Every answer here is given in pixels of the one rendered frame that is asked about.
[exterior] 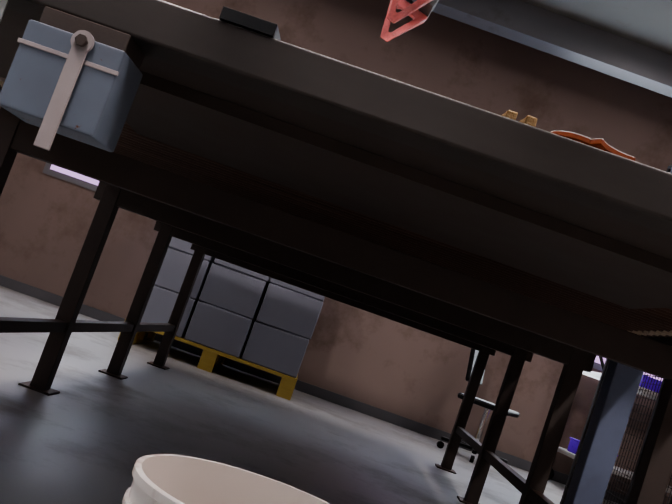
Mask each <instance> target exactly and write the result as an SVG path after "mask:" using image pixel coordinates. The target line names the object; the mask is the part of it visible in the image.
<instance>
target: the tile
mask: <svg viewBox="0 0 672 504"><path fill-rule="evenodd" d="M551 133H554V134H557V135H560V136H563V137H566V138H569V139H572V140H575V141H578V142H581V143H584V144H586V145H589V146H592V147H595V148H598V149H601V150H604V151H607V152H610V153H613V154H616V155H619V156H622V157H625V158H628V159H631V160H634V161H635V159H636V157H633V156H630V155H627V154H625V153H622V152H620V151H618V150H616V149H615V148H613V147H611V146H609V145H608V144H607V143H606V142H605V141H604V139H590V138H588V137H586V136H583V135H580V134H577V133H573V132H568V131H552V132H551Z"/></svg>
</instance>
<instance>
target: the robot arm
mask: <svg viewBox="0 0 672 504"><path fill-rule="evenodd" d="M438 1H439V0H416V1H415V2H413V1H412V0H391V1H390V4H389V8H388V11H387V15H386V18H385V22H384V25H383V29H382V32H381V36H380V37H381V38H382V39H384V40H385V41H386V42H388V41H390V40H392V39H394V38H396V37H397V36H399V35H401V34H403V33H405V32H407V31H409V30H411V29H413V28H415V27H417V26H419V25H421V24H423V23H424V22H425V21H426V20H427V19H428V17H429V15H430V13H431V12H432V11H433V10H434V8H435V7H436V5H437V3H438ZM396 8H397V9H401V10H402V11H400V12H398V13H397V12H396ZM406 16H410V17H411V18H412V19H413V20H412V21H410V22H408V23H406V24H405V25H403V26H401V27H400V28H398V29H396V30H394V31H393V32H389V27H390V23H391V22H392V23H396V22H398V21H400V20H401V19H403V18H405V17H406Z"/></svg>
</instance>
